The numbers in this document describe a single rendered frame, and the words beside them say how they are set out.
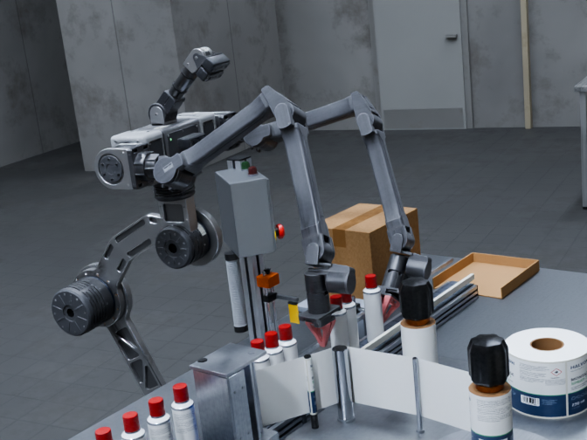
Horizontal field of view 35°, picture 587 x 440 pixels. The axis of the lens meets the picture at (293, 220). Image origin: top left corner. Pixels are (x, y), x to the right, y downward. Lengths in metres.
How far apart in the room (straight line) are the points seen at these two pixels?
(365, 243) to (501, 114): 7.55
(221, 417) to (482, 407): 0.56
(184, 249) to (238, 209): 0.73
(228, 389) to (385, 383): 0.42
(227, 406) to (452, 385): 0.51
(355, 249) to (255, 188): 0.83
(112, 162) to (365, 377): 0.98
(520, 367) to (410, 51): 8.50
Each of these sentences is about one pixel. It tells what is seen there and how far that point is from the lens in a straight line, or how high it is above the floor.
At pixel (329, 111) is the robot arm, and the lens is 2.91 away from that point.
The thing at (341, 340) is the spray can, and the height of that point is 0.96.
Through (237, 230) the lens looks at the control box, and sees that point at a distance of 2.24.
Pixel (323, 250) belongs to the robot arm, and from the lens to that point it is 2.31.
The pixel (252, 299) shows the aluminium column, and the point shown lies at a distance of 2.46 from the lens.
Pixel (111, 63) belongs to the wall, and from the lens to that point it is 10.00.
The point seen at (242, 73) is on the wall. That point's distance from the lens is 10.53.
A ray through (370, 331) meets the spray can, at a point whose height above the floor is 0.92.
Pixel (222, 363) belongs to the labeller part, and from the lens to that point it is 2.04.
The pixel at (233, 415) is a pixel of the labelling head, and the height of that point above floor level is 1.05.
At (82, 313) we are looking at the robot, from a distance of 3.27.
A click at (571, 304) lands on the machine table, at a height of 0.83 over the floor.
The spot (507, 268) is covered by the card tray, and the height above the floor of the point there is 0.83.
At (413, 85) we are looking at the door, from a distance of 10.62.
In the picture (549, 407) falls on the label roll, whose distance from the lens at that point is 2.27.
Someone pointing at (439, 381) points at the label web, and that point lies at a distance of 2.14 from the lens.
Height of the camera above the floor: 1.96
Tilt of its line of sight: 15 degrees down
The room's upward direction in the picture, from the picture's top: 6 degrees counter-clockwise
